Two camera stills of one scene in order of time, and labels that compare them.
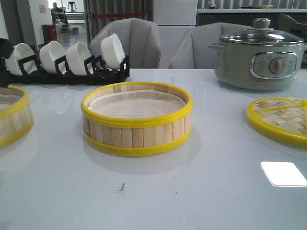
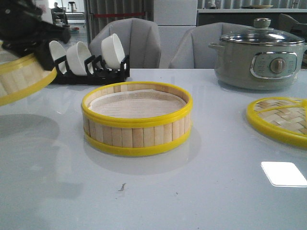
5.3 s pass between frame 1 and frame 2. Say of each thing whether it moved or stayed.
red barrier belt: stayed
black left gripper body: moved
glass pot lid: stayed
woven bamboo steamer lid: stayed
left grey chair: stayed
